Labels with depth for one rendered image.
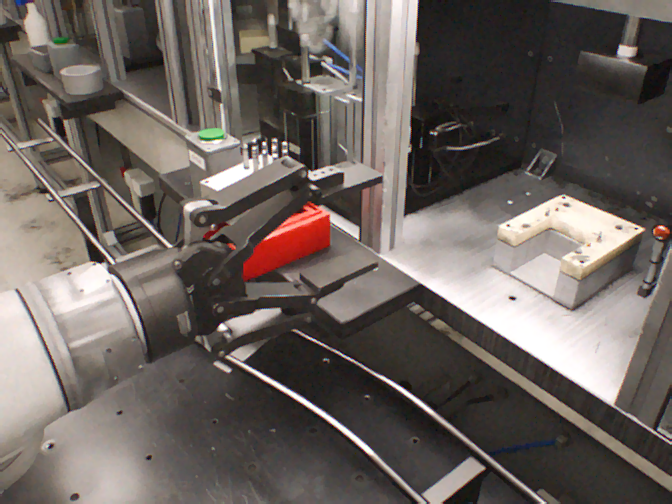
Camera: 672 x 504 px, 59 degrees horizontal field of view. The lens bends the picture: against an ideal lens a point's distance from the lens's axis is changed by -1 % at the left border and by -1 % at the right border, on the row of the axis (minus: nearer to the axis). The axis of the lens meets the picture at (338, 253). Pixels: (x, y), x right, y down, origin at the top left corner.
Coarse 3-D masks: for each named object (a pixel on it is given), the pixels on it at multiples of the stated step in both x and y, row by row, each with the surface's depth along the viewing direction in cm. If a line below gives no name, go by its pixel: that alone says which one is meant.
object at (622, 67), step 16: (624, 32) 69; (640, 32) 69; (592, 48) 73; (608, 48) 73; (624, 48) 70; (592, 64) 71; (608, 64) 70; (624, 64) 68; (640, 64) 67; (656, 64) 68; (576, 80) 74; (592, 80) 72; (608, 80) 70; (624, 80) 69; (640, 80) 67; (656, 80) 69; (608, 96) 71; (624, 96) 70; (640, 96) 68; (656, 96) 71
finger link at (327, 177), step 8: (288, 160) 46; (328, 168) 49; (336, 168) 49; (312, 176) 48; (320, 176) 48; (328, 176) 48; (336, 176) 49; (296, 184) 46; (312, 184) 47; (320, 184) 48; (328, 184) 48; (336, 184) 49
